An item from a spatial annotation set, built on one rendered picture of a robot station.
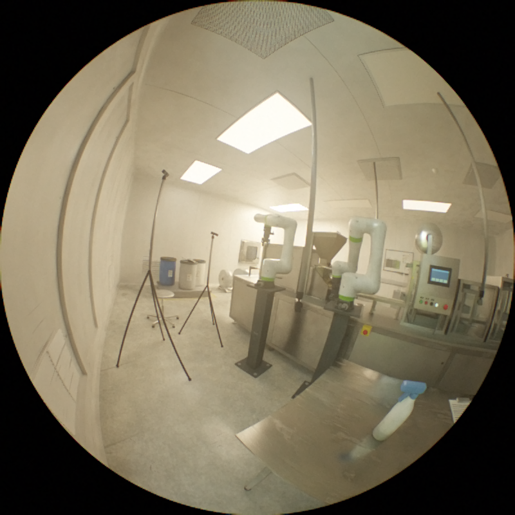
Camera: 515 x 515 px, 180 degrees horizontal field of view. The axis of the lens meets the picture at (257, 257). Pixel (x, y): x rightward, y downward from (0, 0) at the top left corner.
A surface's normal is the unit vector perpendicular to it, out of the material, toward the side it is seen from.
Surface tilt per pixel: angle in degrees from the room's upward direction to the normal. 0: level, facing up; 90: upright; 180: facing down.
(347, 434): 0
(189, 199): 90
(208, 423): 0
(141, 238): 90
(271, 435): 0
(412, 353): 90
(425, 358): 90
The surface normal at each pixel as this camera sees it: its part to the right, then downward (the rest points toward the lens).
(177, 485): 0.14, -0.99
